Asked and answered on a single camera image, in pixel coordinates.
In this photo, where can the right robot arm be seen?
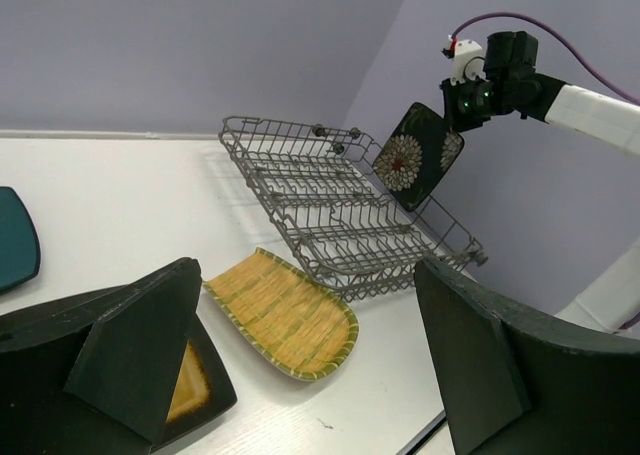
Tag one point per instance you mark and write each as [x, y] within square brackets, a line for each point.
[612, 301]

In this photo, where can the teal square plate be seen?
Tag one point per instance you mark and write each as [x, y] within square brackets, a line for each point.
[20, 246]

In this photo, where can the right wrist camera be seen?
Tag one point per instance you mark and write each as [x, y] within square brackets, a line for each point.
[467, 58]

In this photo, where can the black floral plate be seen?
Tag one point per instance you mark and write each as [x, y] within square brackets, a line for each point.
[417, 155]

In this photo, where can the grey wire dish rack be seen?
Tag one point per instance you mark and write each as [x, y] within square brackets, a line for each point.
[345, 229]

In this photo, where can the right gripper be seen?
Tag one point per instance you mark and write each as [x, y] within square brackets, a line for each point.
[508, 83]

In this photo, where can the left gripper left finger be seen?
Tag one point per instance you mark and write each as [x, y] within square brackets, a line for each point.
[95, 374]

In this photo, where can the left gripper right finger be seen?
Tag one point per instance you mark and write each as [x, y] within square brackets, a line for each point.
[514, 380]

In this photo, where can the yellow square plate black rim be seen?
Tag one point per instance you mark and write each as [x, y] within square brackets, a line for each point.
[203, 391]

